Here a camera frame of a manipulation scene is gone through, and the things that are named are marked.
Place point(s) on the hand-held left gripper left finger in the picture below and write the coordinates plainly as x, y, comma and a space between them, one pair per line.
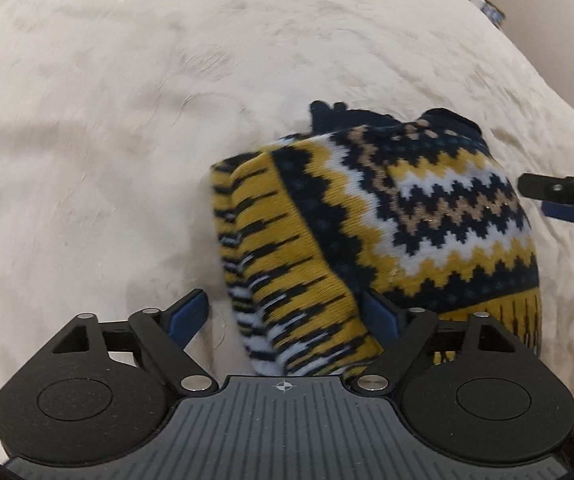
187, 317

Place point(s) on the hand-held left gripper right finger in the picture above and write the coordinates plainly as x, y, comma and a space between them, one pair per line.
379, 317

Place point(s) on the navy yellow patterned knit sweater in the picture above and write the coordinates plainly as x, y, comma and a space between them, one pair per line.
377, 220

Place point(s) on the cream plush blanket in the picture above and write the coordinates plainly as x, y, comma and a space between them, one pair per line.
142, 110

